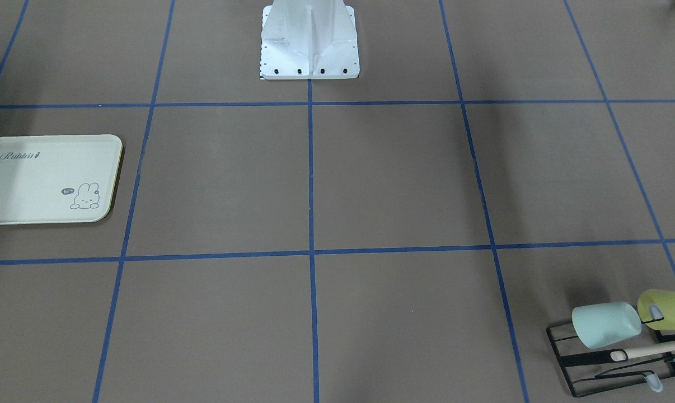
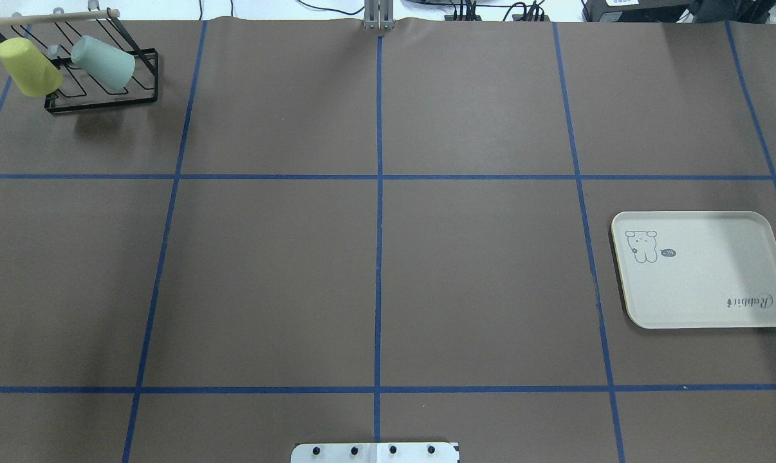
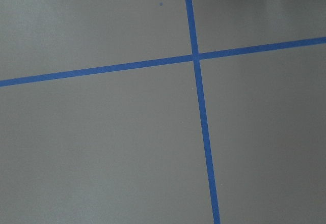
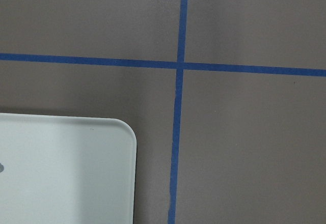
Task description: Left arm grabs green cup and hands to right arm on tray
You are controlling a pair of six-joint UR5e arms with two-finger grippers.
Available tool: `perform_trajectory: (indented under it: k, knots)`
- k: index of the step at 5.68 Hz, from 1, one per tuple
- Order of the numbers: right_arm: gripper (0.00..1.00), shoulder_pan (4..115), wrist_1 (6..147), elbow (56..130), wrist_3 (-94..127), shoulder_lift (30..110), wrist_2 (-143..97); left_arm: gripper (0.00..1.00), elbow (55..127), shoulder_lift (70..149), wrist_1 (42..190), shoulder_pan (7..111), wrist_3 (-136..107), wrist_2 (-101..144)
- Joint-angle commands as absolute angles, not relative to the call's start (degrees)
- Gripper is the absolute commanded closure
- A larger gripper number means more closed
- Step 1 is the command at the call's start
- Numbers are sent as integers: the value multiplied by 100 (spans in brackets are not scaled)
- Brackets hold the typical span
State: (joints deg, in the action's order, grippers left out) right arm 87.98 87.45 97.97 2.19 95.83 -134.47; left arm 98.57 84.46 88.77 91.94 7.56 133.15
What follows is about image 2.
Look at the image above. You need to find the mint green plastic cup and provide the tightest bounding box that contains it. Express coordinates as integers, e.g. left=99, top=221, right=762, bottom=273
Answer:
left=71, top=35, right=136, bottom=91

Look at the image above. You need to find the cream rabbit print tray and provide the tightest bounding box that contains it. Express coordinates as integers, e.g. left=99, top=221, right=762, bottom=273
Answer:
left=611, top=211, right=776, bottom=329

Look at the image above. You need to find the yellow plastic cup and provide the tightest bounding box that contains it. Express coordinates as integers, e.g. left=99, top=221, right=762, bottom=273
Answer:
left=0, top=36, right=64, bottom=97

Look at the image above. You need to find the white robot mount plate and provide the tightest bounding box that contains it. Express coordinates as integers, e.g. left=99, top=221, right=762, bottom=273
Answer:
left=290, top=441, right=461, bottom=462

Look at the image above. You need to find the black wire cup rack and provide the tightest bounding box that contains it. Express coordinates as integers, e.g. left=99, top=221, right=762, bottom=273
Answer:
left=0, top=1, right=160, bottom=114

